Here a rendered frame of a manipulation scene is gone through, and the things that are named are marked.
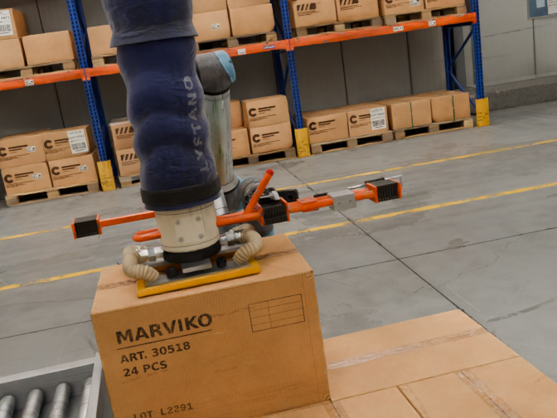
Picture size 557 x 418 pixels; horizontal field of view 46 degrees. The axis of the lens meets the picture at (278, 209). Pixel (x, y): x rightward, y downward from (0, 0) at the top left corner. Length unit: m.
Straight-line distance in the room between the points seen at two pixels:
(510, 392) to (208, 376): 0.83
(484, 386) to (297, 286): 0.60
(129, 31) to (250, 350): 0.90
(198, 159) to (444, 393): 0.94
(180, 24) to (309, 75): 8.79
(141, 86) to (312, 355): 0.87
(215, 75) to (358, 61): 8.47
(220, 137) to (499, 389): 1.29
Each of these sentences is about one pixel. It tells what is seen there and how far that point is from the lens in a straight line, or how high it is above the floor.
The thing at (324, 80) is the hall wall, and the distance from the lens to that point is 10.56.
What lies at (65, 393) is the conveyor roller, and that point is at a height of 0.54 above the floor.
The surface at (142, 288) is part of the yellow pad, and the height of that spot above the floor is 0.97.
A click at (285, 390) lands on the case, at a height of 0.61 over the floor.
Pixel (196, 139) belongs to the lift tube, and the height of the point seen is 1.33.
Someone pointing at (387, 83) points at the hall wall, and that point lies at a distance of 10.87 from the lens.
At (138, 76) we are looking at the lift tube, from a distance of 1.76.
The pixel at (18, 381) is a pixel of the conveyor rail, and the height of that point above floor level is 0.59.
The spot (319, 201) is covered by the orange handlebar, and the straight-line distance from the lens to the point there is 1.92.
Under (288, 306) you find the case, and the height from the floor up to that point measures 0.85.
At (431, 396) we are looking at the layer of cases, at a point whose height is 0.54.
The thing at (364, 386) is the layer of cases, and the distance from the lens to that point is 2.01.
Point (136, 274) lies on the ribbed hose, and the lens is 1.80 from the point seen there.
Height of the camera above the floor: 1.54
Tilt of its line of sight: 14 degrees down
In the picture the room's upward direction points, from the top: 8 degrees counter-clockwise
